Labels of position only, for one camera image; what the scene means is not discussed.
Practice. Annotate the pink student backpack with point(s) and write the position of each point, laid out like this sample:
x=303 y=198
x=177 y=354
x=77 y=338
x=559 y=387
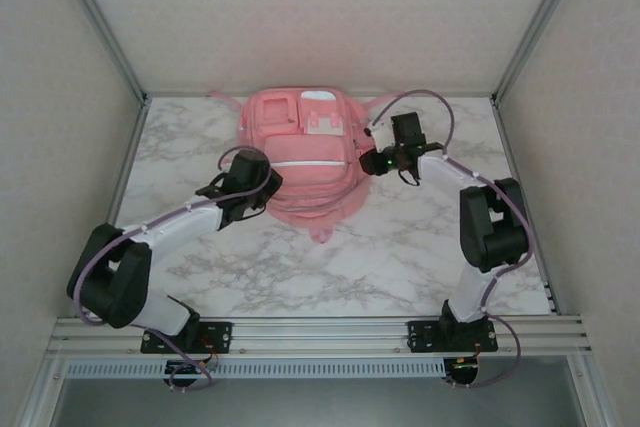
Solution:
x=305 y=152

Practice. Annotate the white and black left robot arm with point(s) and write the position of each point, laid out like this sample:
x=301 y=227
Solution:
x=175 y=232

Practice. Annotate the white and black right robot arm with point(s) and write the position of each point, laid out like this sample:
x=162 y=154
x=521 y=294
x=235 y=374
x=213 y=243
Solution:
x=445 y=172

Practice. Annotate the black controller board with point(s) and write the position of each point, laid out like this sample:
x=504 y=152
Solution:
x=462 y=372
x=182 y=371

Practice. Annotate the grey metal panel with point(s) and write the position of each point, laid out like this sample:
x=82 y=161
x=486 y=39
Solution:
x=320 y=404

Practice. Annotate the aluminium side rail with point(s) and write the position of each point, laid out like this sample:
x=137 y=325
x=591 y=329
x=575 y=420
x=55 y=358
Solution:
x=117 y=197
x=524 y=197

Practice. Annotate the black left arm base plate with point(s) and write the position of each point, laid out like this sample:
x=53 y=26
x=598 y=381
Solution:
x=220 y=337

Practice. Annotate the aluminium mounting rail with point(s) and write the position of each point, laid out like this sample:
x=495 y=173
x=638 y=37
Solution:
x=320 y=332

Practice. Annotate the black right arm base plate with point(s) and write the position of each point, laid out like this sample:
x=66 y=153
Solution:
x=422 y=337

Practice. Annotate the aluminium frame post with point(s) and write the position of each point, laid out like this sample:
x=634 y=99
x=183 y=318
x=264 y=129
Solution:
x=539 y=22
x=101 y=22

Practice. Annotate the aluminium lower frame bar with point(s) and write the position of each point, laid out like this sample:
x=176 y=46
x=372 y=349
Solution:
x=42 y=392
x=595 y=392

